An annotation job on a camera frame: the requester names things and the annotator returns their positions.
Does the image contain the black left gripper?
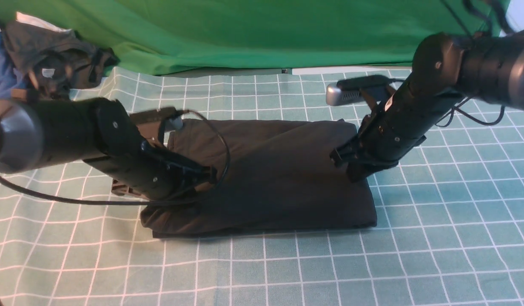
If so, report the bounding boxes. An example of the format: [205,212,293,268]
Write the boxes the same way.
[84,99,218,201]

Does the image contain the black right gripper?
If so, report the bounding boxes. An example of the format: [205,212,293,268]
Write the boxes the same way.
[330,33,469,183]

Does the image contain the dark gray long-sleeve top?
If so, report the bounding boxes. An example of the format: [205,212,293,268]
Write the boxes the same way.
[140,120,377,236]

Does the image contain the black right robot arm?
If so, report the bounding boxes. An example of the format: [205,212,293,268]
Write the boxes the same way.
[327,30,524,182]

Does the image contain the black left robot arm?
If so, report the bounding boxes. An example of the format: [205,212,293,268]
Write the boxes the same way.
[0,97,217,201]

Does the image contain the green checkered table mat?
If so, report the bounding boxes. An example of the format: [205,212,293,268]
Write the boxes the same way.
[0,65,524,306]

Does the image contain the crumpled dark gray garment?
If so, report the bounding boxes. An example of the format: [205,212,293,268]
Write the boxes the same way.
[2,21,119,99]

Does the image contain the green backdrop cloth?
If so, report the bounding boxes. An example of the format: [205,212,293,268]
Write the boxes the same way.
[0,0,511,76]

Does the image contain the blue garment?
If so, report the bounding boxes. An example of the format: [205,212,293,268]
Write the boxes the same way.
[0,30,26,99]

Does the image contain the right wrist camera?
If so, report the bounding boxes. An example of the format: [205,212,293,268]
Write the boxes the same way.
[325,75,403,110]

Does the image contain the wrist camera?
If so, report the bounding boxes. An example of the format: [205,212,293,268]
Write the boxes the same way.
[325,75,403,110]
[129,107,187,143]

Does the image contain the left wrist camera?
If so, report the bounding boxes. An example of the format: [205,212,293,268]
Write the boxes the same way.
[129,107,187,143]

